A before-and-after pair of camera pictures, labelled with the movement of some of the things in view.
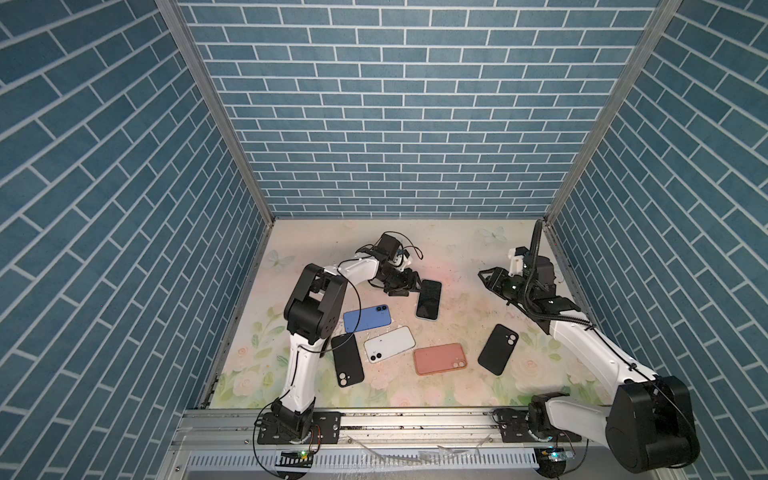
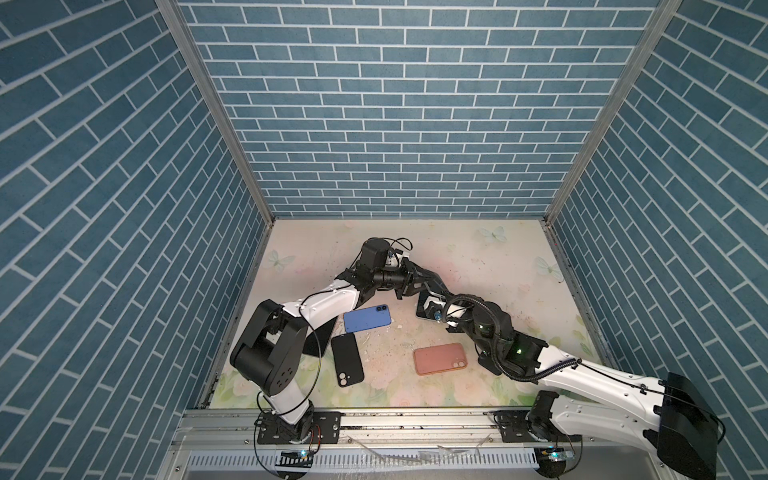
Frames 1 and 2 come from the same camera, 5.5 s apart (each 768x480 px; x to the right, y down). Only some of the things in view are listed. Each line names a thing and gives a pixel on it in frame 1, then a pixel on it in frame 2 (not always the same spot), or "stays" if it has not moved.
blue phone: [367, 318] stays
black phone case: [347, 360] stays
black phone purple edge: [429, 299] stays
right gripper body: [514, 290] → [469, 323]
